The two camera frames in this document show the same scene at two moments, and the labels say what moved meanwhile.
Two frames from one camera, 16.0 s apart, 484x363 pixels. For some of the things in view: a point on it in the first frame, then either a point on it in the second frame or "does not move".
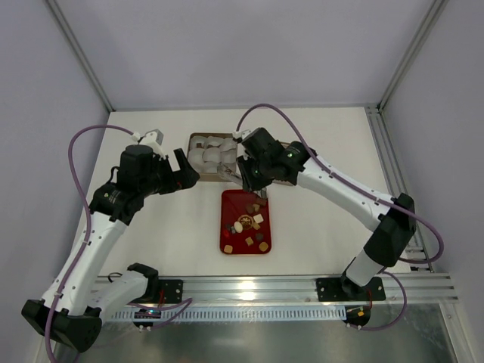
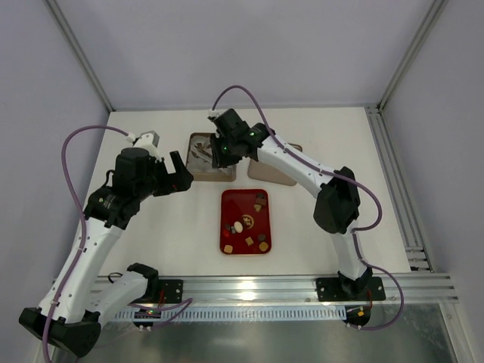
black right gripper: (249, 175) → (218, 152)
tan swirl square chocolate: (249, 241) does not move
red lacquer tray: (245, 224) does not move
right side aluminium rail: (387, 149) does not move
